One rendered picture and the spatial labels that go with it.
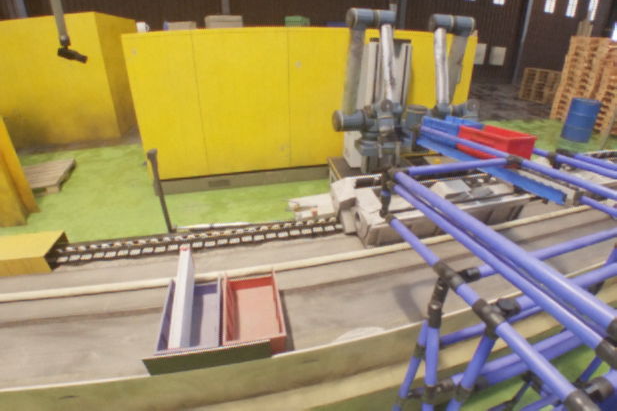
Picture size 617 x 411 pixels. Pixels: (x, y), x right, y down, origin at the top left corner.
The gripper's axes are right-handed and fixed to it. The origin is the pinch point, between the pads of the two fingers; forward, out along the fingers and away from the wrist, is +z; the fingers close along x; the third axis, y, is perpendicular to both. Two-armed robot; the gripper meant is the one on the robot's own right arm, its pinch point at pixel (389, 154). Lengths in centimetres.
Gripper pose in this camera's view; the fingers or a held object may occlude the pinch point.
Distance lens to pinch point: 215.4
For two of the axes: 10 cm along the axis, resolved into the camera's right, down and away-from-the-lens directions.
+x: -9.9, 1.1, -1.2
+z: 1.0, 9.9, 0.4
